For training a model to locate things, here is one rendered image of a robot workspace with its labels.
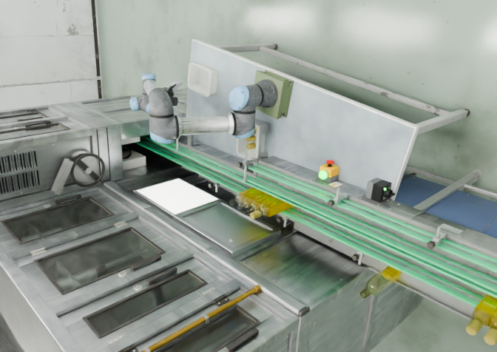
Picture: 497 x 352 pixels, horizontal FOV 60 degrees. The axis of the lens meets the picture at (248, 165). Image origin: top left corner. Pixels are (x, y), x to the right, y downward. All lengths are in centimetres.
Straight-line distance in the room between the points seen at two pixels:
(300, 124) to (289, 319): 104
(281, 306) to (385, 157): 82
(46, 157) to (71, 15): 312
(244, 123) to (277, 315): 95
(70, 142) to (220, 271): 125
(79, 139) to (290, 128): 125
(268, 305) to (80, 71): 440
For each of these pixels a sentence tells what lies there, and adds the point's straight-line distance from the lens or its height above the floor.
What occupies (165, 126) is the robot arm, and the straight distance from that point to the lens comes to 210.
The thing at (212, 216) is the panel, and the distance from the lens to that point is 237.
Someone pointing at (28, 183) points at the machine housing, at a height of 181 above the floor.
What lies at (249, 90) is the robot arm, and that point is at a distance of 218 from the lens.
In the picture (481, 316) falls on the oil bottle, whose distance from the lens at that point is 173.
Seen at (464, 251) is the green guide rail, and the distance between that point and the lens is 185.
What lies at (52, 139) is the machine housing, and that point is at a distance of 267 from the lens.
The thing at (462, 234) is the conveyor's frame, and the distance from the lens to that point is 192.
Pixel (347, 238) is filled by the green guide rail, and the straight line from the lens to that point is 209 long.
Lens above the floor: 251
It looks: 41 degrees down
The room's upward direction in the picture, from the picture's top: 107 degrees counter-clockwise
